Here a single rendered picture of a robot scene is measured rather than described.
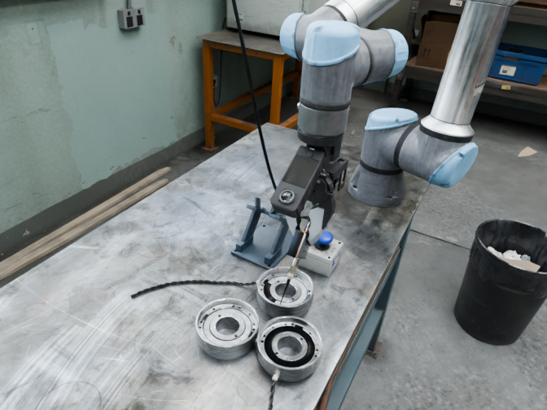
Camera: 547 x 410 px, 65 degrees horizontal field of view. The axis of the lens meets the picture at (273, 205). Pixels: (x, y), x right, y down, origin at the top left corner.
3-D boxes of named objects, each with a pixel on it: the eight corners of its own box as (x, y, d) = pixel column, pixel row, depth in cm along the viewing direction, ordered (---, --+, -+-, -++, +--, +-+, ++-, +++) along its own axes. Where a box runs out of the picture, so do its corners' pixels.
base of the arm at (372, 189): (358, 173, 126) (365, 141, 120) (409, 188, 120) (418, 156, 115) (339, 195, 114) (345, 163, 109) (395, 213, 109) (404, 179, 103)
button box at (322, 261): (328, 277, 87) (331, 259, 84) (297, 265, 90) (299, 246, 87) (343, 256, 93) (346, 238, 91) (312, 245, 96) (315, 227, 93)
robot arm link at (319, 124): (337, 115, 60) (286, 102, 63) (332, 146, 63) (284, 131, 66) (357, 102, 66) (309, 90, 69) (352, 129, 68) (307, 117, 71)
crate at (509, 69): (542, 76, 365) (553, 50, 353) (538, 88, 337) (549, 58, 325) (478, 65, 386) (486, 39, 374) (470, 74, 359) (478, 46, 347)
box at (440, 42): (468, 75, 357) (483, 27, 337) (409, 65, 372) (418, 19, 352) (470, 63, 388) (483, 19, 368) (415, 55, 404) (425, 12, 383)
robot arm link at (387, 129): (378, 146, 119) (387, 98, 112) (420, 164, 111) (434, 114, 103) (350, 157, 112) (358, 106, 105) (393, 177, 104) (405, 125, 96)
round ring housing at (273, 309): (321, 295, 83) (323, 279, 81) (296, 332, 75) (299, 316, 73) (273, 275, 87) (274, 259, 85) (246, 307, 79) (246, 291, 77)
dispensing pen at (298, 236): (269, 299, 75) (301, 209, 75) (278, 298, 79) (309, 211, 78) (279, 305, 74) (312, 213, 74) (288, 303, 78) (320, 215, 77)
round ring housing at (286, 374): (271, 324, 76) (273, 307, 74) (328, 345, 73) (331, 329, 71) (245, 370, 68) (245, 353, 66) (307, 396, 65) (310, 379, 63)
